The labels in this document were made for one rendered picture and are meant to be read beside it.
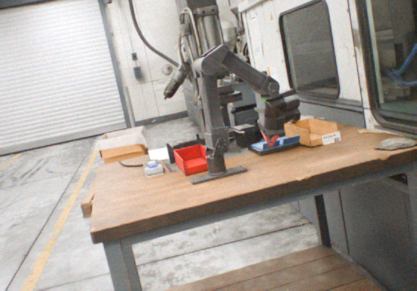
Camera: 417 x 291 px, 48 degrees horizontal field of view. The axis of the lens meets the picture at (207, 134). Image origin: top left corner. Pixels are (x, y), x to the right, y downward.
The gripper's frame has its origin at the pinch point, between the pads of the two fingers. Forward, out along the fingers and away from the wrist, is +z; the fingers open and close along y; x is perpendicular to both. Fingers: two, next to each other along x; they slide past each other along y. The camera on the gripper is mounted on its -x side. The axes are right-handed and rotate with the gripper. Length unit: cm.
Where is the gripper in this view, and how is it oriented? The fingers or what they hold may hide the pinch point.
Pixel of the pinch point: (270, 144)
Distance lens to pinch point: 180.1
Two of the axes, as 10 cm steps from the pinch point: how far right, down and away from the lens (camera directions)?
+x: -9.6, 2.1, -2.1
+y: -2.9, -5.8, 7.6
